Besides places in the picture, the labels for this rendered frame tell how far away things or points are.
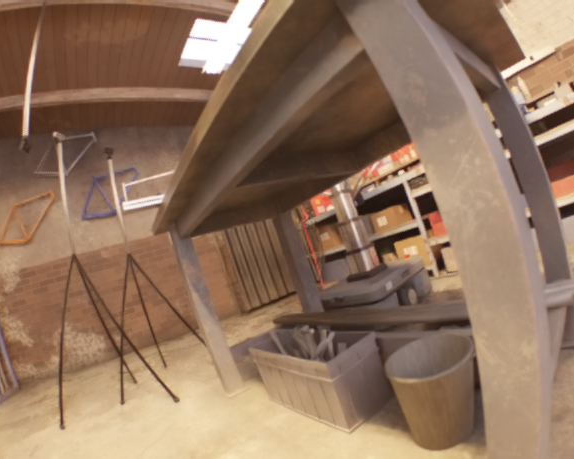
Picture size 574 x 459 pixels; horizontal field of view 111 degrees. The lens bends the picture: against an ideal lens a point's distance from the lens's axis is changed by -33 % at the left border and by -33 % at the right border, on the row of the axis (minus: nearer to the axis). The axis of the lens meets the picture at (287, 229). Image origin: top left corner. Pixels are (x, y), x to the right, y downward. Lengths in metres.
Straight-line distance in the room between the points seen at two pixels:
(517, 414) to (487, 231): 0.24
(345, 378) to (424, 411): 0.27
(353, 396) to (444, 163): 0.69
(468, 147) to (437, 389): 0.45
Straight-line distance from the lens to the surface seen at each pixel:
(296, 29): 0.47
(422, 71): 0.35
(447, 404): 0.65
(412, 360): 0.77
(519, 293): 0.34
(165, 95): 3.82
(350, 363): 0.84
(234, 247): 3.75
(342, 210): 1.79
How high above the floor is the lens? 0.53
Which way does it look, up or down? 5 degrees up
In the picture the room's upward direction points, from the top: 19 degrees counter-clockwise
